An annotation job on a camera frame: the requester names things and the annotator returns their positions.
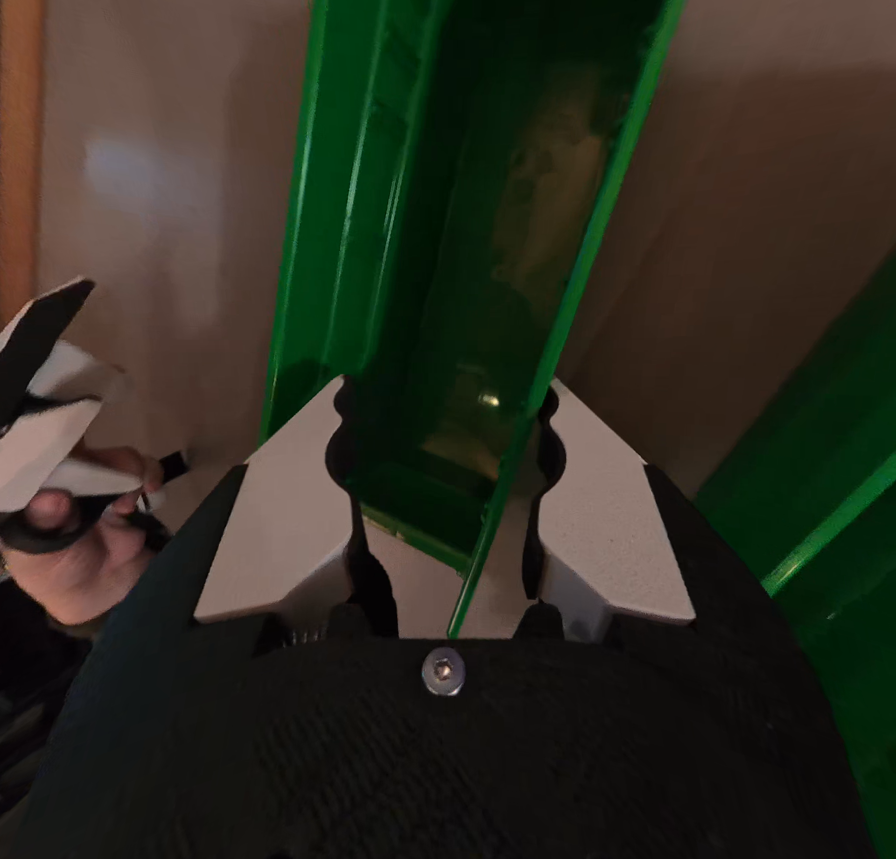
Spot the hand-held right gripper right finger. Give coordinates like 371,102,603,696
521,378,697,641

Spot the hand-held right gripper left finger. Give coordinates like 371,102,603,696
193,374,400,641

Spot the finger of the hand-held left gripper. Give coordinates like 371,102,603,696
0,397,106,517
28,339,134,405

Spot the green plastic bin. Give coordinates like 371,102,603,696
258,0,701,639
695,246,896,859

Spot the person's left hand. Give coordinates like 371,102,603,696
0,444,168,627

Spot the wood-edged grey table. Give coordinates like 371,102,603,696
0,0,49,307

